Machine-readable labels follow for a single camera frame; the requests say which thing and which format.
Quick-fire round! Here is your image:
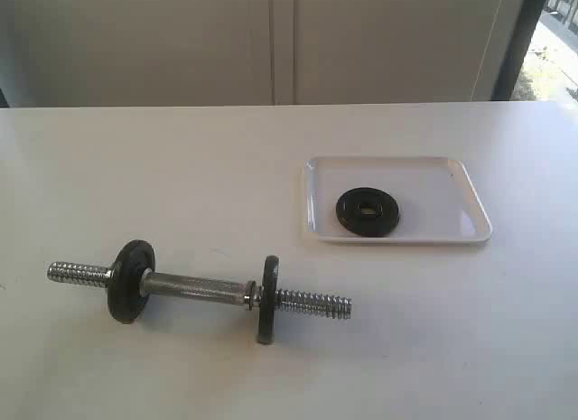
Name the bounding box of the white rectangular tray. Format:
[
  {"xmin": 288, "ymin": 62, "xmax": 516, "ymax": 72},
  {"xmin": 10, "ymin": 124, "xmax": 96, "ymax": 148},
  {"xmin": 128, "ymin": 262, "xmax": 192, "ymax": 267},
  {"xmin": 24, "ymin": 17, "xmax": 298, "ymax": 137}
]
[{"xmin": 303, "ymin": 155, "xmax": 492, "ymax": 245}]

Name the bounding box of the black weight plate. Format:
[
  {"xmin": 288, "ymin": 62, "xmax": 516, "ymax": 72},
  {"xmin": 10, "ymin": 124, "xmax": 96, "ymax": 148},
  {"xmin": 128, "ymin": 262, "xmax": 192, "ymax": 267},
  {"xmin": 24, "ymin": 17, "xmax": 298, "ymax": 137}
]
[
  {"xmin": 256, "ymin": 256, "xmax": 279, "ymax": 345},
  {"xmin": 107, "ymin": 239, "xmax": 155, "ymax": 324},
  {"xmin": 335, "ymin": 187, "xmax": 400, "ymax": 238}
]

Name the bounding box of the dark window frame post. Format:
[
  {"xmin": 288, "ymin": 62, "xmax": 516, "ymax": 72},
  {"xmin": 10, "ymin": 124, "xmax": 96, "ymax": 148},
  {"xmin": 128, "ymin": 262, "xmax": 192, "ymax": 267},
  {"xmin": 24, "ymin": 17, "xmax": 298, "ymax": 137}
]
[{"xmin": 490, "ymin": 0, "xmax": 546, "ymax": 101}]

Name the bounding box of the chrome threaded dumbbell bar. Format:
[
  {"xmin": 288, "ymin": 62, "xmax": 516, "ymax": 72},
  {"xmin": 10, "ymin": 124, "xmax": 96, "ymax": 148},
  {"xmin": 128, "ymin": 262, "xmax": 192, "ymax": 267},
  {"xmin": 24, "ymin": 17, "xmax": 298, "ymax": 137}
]
[{"xmin": 47, "ymin": 262, "xmax": 352, "ymax": 320}]

